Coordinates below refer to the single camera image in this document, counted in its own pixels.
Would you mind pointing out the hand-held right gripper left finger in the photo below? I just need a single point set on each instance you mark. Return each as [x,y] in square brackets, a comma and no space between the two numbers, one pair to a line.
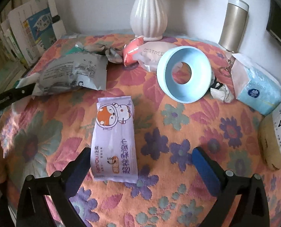
[75,182]

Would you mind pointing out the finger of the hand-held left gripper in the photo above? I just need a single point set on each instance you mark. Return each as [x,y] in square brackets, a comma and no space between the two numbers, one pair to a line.
[10,97]

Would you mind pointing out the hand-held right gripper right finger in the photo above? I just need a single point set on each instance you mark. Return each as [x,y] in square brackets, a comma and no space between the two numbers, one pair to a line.
[205,170]

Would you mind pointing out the purple wet wipes pack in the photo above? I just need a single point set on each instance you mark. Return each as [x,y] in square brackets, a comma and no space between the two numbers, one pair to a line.
[114,134]

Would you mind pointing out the woven basket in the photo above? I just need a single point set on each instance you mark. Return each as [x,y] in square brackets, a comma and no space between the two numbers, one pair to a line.
[268,141]

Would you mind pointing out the pink tissue packet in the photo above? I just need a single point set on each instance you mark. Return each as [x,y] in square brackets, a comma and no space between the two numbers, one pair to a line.
[131,49]

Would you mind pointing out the beige soft packet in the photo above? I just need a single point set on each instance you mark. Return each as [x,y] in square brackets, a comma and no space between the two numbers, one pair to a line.
[152,54]

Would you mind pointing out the red patterned rug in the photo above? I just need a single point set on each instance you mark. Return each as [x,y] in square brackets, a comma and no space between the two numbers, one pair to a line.
[178,123]

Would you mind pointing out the grey plastic mailer bag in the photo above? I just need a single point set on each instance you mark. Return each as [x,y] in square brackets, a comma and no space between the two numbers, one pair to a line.
[71,71]

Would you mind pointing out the row of books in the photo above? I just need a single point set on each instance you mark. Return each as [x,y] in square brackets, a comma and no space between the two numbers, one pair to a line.
[36,28]

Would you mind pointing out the teal plastic packet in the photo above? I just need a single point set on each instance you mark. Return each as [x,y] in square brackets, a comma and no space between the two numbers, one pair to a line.
[76,49]

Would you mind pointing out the blue tissue pack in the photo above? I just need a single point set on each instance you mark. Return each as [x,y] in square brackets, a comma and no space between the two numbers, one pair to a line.
[256,87]

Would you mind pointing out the grey crumpled cloth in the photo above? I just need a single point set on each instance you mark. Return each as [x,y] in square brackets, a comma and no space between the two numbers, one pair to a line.
[114,55]

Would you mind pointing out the white ribbed vase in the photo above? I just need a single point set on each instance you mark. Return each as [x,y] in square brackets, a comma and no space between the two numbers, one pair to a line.
[148,16]

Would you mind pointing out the black wall television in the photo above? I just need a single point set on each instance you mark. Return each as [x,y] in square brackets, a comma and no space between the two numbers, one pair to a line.
[280,21]

